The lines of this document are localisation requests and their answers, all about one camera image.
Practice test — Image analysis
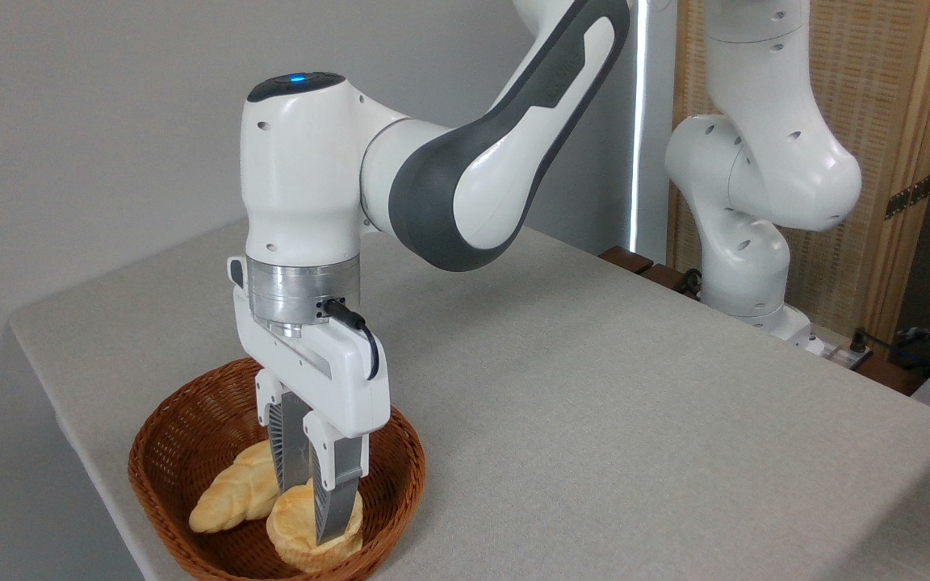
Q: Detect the wooden rattan folding screen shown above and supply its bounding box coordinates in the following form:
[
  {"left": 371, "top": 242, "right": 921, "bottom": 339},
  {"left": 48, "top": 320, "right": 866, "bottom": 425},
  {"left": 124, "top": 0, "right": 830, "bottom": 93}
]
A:
[{"left": 667, "top": 0, "right": 930, "bottom": 340}]

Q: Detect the long braided bread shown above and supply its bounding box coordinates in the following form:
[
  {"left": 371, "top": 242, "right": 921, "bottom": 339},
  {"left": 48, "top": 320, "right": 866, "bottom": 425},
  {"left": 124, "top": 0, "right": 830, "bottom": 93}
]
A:
[{"left": 188, "top": 440, "right": 281, "bottom": 534}]

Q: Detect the dark wooden slat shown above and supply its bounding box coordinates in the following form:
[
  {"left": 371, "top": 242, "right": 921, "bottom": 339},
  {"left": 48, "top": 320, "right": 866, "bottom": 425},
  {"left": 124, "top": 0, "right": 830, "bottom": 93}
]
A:
[
  {"left": 599, "top": 246, "right": 654, "bottom": 275},
  {"left": 641, "top": 264, "right": 702, "bottom": 298}
]

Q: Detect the metal screen hinge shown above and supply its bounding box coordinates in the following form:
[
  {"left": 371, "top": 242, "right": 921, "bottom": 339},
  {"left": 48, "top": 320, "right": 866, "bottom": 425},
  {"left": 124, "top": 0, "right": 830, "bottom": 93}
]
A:
[{"left": 885, "top": 173, "right": 930, "bottom": 220}]

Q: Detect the round bread roll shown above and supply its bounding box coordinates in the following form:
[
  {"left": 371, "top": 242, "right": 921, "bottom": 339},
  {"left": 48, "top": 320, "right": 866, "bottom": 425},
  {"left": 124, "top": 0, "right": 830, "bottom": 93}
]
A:
[{"left": 266, "top": 480, "right": 365, "bottom": 574}]

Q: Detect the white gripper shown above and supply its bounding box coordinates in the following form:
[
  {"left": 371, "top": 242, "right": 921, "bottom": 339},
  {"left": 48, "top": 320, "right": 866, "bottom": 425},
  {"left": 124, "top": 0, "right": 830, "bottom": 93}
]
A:
[{"left": 228, "top": 257, "right": 392, "bottom": 545}]

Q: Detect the brown wicker basket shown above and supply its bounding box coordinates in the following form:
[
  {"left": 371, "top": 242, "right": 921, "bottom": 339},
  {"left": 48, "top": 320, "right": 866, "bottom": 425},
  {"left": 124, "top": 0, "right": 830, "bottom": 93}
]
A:
[{"left": 128, "top": 357, "right": 427, "bottom": 581}]

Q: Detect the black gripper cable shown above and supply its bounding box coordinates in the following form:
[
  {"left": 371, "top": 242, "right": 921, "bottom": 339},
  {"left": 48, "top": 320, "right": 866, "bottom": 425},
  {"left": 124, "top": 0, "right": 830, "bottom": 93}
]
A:
[{"left": 321, "top": 299, "right": 381, "bottom": 382}]

